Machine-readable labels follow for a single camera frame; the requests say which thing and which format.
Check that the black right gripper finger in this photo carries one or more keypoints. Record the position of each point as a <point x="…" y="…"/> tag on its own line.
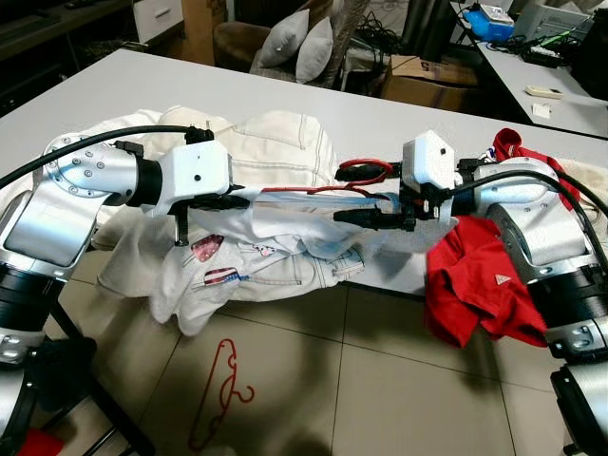
<point x="370" y="218"/>
<point x="366" y="175"/>

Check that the white jacket with flag patches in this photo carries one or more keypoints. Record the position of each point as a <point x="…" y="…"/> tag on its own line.
<point x="285" y="237"/>

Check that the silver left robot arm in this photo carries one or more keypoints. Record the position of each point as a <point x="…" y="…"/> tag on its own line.
<point x="85" y="171"/>

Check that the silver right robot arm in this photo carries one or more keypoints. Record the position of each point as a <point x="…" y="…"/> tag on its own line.
<point x="546" y="247"/>

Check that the cream jacket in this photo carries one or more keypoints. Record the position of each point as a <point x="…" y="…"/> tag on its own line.
<point x="275" y="142"/>

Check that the cardboard box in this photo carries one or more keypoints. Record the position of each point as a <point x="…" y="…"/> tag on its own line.
<point x="418" y="95"/>

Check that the red T-shirt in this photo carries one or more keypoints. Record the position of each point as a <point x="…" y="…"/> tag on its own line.
<point x="475" y="285"/>

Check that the grey pillow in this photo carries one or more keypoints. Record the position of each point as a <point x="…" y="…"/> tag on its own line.
<point x="285" y="40"/>
<point x="315" y="52"/>

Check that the beige jacket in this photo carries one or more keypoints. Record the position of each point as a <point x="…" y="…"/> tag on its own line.
<point x="594" y="185"/>

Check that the small white card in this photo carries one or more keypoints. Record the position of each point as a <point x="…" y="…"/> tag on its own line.
<point x="542" y="110"/>

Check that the brown wicker chair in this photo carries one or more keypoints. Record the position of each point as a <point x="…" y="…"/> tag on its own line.
<point x="237" y="43"/>

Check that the white remote control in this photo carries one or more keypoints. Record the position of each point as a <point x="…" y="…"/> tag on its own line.
<point x="543" y="91"/>

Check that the white drawer cabinet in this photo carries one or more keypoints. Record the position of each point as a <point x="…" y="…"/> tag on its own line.
<point x="157" y="14"/>

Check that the blue device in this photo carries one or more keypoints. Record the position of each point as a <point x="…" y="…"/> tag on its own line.
<point x="492" y="24"/>

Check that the black metal table leg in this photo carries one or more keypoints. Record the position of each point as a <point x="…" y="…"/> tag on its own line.
<point x="104" y="389"/>

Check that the grey printer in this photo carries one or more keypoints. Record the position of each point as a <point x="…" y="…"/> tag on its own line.
<point x="551" y="21"/>

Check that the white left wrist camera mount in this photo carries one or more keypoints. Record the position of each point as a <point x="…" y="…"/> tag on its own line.
<point x="195" y="171"/>

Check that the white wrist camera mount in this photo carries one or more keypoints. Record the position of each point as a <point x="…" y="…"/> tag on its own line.
<point x="427" y="157"/>
<point x="195" y="171"/>

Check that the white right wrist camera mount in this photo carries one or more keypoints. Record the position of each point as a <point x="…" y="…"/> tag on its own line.
<point x="427" y="157"/>

